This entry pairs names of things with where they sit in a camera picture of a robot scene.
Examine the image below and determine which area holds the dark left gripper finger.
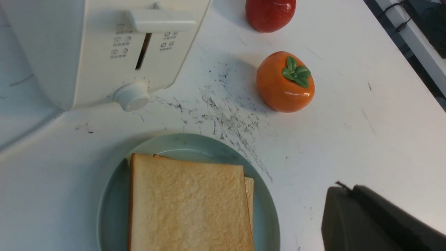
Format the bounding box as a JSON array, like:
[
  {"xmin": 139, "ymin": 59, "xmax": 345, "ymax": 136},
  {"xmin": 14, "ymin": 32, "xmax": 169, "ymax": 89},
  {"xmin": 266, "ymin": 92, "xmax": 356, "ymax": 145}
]
[{"xmin": 321, "ymin": 181, "xmax": 446, "ymax": 251}]

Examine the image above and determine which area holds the toast slice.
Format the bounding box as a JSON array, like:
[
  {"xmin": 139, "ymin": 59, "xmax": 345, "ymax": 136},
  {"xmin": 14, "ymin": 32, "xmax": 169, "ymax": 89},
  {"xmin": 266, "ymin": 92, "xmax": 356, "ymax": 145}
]
[
  {"xmin": 147, "ymin": 157, "xmax": 252, "ymax": 246},
  {"xmin": 127, "ymin": 153, "xmax": 255, "ymax": 251}
]

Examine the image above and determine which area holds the white two-slot toaster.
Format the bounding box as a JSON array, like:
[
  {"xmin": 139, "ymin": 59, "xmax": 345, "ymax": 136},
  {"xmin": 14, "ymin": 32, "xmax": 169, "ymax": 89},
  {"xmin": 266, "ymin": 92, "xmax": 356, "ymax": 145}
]
[{"xmin": 1, "ymin": 0, "xmax": 212, "ymax": 112}]

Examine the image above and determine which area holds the orange persimmon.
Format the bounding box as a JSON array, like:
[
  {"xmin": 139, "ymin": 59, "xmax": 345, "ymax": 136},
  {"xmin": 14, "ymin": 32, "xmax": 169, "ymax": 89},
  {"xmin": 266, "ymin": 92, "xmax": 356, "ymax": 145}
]
[{"xmin": 255, "ymin": 51, "xmax": 315, "ymax": 113}]

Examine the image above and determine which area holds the red apple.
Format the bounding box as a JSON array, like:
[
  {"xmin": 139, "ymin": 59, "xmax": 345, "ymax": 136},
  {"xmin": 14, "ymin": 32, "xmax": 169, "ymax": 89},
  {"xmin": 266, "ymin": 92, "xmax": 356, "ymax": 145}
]
[{"xmin": 245, "ymin": 0, "xmax": 297, "ymax": 33}]

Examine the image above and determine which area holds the light green plate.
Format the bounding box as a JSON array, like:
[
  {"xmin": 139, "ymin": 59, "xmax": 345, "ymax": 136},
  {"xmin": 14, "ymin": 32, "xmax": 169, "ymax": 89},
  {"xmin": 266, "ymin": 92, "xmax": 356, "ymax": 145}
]
[{"xmin": 97, "ymin": 133, "xmax": 280, "ymax": 251}]

